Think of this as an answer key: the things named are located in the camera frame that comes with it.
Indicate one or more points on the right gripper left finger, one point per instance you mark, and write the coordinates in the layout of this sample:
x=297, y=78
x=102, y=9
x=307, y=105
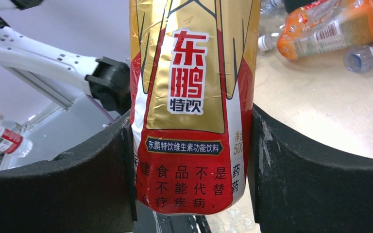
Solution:
x=86, y=189

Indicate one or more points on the red gold label bottle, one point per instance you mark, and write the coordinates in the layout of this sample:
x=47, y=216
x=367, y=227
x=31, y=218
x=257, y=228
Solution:
x=192, y=86

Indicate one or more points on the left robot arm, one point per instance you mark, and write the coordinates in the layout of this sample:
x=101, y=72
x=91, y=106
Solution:
x=104, y=79

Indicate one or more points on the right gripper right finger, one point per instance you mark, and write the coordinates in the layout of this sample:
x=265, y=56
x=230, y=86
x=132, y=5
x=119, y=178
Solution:
x=298, y=185

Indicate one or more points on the orange label bottle near bin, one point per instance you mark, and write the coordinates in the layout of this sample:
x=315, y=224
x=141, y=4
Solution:
x=319, y=27

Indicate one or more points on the clear small water bottle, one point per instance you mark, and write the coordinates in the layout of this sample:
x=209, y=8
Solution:
x=359, y=59

